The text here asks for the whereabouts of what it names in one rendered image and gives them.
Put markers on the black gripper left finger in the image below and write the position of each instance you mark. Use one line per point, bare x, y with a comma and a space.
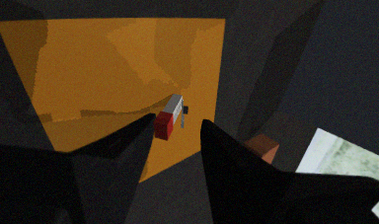
95, 183

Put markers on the dark grey panel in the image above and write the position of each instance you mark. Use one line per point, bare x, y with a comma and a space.
335, 85

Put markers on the orange flat square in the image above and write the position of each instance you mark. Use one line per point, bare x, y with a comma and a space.
88, 78

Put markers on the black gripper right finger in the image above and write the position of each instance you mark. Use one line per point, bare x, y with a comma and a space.
244, 189

